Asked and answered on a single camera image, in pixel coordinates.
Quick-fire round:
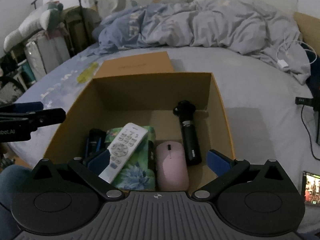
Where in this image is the white remote control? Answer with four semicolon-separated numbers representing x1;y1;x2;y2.
99;122;148;184

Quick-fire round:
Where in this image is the yellow liquid bottle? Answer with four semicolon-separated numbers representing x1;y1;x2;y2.
76;62;99;83

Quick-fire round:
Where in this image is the black electric shaver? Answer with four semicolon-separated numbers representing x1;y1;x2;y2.
173;100;202;166

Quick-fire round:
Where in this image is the brown cardboard box lid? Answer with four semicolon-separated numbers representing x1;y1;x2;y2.
94;51;174;78

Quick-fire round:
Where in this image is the black blue object in box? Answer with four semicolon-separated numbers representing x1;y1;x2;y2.
79;128;107;161

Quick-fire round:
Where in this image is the teal plastic bin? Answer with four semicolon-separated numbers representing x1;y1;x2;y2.
18;59;36;86

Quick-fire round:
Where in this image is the green floral tissue pack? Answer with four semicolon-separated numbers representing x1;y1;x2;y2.
111;126;156;191

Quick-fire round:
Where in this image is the pink computer mouse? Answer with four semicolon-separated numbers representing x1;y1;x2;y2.
156;141;189;191

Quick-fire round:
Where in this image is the silver grey storage bag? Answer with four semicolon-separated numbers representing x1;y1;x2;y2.
24;36;70;81

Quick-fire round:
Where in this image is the smartphone with lit screen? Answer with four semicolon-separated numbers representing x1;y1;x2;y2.
301;171;320;206

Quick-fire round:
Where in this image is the white green plush toy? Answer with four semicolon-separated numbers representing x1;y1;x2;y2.
3;2;63;53

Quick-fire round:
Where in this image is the brown cardboard box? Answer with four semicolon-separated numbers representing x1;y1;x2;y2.
43;71;237;196

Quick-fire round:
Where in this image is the black clothes rack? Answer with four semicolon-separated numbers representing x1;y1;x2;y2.
31;0;92;56

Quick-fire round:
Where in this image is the dark printed pillow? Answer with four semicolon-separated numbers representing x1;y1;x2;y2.
306;51;320;99

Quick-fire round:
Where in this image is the grey blue duvet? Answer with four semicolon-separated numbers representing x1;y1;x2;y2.
93;0;311;84

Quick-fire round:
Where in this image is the wooden headboard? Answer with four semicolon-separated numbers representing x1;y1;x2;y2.
294;12;320;55

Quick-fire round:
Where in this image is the black cable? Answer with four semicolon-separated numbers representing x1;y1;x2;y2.
300;104;320;161

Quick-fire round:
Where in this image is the white charger with cable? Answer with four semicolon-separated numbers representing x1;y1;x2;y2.
276;33;318;69

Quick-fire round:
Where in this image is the black tripod with grey handle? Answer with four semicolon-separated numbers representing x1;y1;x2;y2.
295;97;319;145

